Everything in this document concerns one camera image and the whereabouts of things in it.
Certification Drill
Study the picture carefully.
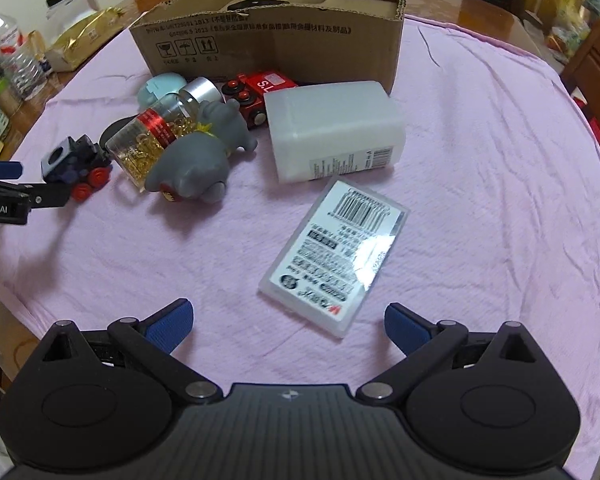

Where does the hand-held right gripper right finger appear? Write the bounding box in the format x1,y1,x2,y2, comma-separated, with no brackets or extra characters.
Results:
356,303,536,405

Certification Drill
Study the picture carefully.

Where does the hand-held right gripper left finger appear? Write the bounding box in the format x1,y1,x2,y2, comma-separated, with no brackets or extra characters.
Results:
42,298,221,406

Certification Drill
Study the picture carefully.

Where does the black toy train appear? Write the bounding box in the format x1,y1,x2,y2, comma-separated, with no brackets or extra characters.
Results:
41,135,114,204

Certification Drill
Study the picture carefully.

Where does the white labelled packet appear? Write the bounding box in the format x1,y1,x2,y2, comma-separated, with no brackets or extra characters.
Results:
258,176,411,340

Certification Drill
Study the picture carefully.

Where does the capsule jar with silver lid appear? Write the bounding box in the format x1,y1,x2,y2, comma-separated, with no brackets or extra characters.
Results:
105,76,223,194

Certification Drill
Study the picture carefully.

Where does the teal round case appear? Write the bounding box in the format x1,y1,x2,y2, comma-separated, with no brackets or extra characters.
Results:
137,72,187,112

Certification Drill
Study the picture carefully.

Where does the grey animal toy figure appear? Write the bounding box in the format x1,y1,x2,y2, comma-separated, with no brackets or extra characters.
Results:
145,100,257,205

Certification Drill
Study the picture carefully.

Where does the white rectangular plastic bottle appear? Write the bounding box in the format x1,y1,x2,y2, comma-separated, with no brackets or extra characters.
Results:
263,80,406,184

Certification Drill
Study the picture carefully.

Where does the red toy truck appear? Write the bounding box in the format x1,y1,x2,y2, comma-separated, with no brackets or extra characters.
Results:
221,71,299,132

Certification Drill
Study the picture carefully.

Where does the brown cardboard box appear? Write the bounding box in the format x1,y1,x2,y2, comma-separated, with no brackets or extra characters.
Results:
129,0,409,96

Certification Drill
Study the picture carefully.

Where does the clear water bottle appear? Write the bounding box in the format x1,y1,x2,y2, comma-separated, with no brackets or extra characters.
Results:
0,7,48,101

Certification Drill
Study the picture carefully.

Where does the gold tissue pack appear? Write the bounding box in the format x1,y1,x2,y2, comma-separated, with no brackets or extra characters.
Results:
45,7,124,72

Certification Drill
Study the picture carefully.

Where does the pink tablecloth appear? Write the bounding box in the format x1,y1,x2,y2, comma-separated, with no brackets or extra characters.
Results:
0,10,600,480

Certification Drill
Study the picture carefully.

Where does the black-lidded clear plastic jar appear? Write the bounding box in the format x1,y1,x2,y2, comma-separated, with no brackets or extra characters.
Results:
46,0,101,24

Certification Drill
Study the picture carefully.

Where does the black tape measure package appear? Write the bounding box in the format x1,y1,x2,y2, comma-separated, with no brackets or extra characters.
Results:
227,0,291,11

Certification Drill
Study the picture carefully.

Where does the wooden chair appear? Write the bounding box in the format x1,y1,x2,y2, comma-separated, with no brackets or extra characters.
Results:
560,20,600,128

